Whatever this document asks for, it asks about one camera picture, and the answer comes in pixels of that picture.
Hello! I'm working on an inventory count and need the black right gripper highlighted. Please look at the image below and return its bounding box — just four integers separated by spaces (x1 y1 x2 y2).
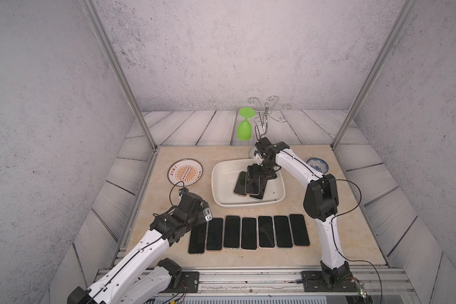
245 160 274 180

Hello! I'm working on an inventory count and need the black phone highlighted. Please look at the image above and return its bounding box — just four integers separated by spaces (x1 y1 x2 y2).
274 215 293 248
258 216 276 248
188 222 207 255
289 214 310 246

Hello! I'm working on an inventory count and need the white plastic storage box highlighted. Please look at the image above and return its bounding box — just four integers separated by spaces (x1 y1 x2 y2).
211 158 286 208

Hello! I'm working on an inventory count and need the phone with purple clear case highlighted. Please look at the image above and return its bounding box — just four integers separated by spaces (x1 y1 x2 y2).
246 172 261 195

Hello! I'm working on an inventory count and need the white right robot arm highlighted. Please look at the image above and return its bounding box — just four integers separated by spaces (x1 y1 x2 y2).
245 138 352 290

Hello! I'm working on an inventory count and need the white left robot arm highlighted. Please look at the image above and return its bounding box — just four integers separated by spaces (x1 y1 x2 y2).
67 187 213 303

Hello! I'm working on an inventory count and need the blue white ceramic bowl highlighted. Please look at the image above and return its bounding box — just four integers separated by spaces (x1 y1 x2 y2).
307 158 329 174

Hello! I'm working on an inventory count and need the orange patterned round plate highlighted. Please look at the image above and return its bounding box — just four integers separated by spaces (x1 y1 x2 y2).
167 158 204 186

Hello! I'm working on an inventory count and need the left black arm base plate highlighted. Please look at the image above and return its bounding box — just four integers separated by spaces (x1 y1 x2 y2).
160 271 200 295

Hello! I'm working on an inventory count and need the silver wire glass rack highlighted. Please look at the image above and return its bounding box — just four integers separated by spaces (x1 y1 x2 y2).
248 95 292 141

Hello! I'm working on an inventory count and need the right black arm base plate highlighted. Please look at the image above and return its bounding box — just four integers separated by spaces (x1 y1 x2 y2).
301 271 358 293

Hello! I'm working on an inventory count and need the aluminium rail front frame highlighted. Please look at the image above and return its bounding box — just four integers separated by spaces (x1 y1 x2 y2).
161 265 420 303

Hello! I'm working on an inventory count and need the right aluminium frame post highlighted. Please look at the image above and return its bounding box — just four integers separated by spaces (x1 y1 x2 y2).
331 0 418 151

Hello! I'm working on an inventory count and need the aluminium frame post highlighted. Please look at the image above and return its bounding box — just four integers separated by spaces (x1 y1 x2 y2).
331 0 418 151
81 0 157 150

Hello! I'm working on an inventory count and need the left aluminium frame post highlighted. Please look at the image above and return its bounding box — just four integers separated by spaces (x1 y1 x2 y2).
81 0 157 150

